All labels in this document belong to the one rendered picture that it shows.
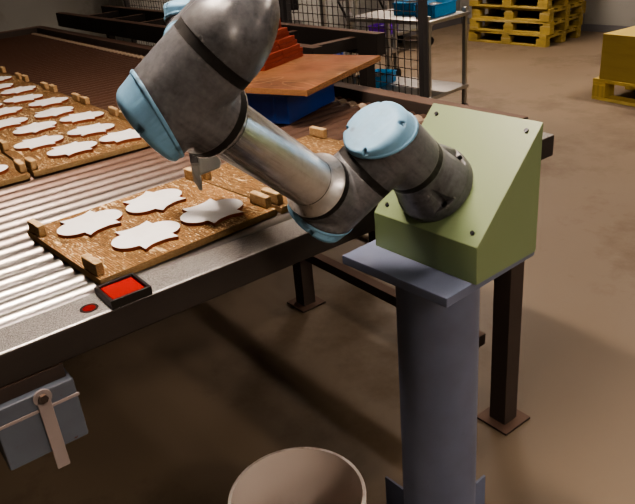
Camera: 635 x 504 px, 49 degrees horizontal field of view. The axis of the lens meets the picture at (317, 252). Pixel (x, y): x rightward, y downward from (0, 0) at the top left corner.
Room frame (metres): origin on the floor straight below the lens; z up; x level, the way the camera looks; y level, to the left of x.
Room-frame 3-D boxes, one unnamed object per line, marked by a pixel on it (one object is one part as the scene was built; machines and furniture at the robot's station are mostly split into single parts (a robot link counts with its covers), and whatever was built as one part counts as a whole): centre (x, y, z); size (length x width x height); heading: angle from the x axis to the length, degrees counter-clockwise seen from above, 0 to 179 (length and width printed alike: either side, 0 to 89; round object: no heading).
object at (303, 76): (2.34, 0.06, 1.03); 0.50 x 0.50 x 0.02; 58
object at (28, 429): (0.96, 0.51, 0.77); 0.14 x 0.11 x 0.18; 126
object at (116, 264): (1.38, 0.35, 0.93); 0.41 x 0.35 x 0.02; 130
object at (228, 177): (1.64, 0.03, 0.93); 0.41 x 0.35 x 0.02; 131
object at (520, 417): (1.73, -0.54, 0.43); 0.12 x 0.12 x 0.85; 36
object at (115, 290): (1.08, 0.35, 0.92); 0.06 x 0.06 x 0.01; 36
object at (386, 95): (3.46, 0.59, 0.90); 4.04 x 0.06 x 0.10; 36
